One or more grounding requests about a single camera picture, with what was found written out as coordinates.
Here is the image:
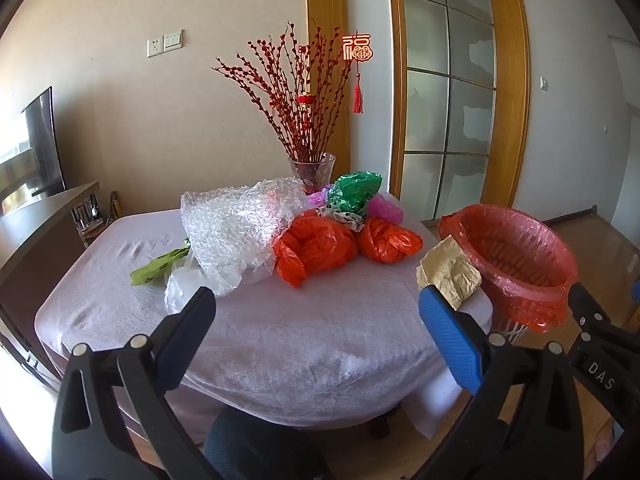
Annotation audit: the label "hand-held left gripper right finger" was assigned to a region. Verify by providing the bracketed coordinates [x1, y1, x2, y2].
[418, 284, 587, 480]

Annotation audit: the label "basket with red liner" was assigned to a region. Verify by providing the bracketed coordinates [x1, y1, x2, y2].
[438, 204, 580, 346]

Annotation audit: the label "clear bubble wrap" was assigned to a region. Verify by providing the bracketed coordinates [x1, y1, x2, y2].
[180, 177, 307, 297]

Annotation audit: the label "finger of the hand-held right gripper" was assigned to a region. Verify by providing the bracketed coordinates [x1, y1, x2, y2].
[567, 282, 614, 334]

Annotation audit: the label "beige paper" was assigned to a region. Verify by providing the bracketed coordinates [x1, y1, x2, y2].
[416, 235, 482, 311]

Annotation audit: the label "orange plastic bag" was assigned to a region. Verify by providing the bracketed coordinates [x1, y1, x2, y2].
[357, 217, 425, 265]
[272, 210, 359, 289]

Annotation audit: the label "wooden sideboard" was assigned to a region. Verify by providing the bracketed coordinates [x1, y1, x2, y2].
[0, 180, 102, 361]

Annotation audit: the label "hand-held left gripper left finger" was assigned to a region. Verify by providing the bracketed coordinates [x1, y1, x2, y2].
[51, 286, 222, 480]

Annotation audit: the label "dark green plastic bag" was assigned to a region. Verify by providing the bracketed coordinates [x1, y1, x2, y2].
[327, 171, 384, 217]

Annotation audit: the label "glass vase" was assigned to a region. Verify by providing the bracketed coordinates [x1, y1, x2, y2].
[289, 152, 337, 196]

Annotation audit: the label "white dotted plastic bag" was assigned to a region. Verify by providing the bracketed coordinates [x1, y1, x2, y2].
[329, 209, 369, 232]

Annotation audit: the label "light green plastic wrapper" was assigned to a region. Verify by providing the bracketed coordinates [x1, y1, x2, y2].
[130, 239, 194, 287]

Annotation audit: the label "flat screen television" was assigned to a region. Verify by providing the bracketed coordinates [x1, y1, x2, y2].
[22, 86, 67, 197]

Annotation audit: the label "red tasselled hanging ornament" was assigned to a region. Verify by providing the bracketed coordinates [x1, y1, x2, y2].
[341, 32, 374, 115]

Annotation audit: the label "magenta plastic bag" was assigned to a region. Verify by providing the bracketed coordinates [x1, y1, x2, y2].
[368, 194, 404, 224]

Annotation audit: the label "wooden glass panel door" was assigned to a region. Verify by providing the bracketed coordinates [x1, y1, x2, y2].
[385, 0, 531, 222]

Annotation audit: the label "red berry branches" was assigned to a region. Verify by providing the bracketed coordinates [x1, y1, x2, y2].
[212, 20, 354, 164]

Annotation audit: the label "dark round stool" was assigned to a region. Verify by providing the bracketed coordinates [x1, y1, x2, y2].
[202, 409, 332, 480]

